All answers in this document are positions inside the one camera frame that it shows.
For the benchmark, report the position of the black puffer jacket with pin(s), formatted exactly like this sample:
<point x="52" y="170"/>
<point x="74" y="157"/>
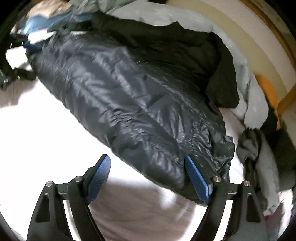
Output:
<point x="148" y="117"/>

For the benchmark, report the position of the cream crumpled cloth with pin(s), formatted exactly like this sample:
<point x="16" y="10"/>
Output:
<point x="49" y="8"/>

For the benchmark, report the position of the grey garment pile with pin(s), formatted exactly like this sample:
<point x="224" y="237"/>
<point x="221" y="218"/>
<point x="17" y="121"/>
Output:
<point x="261" y="170"/>

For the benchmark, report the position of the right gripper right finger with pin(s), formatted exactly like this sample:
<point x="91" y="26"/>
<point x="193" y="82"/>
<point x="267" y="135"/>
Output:
<point x="246" y="221"/>

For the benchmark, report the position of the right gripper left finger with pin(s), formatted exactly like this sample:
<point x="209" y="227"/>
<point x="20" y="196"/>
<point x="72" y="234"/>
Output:
<point x="49" y="220"/>

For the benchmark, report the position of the orange pillow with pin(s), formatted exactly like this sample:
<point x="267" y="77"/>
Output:
<point x="268" y="91"/>

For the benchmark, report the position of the light grey-blue duvet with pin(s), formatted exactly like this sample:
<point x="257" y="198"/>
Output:
<point x="187" y="45"/>

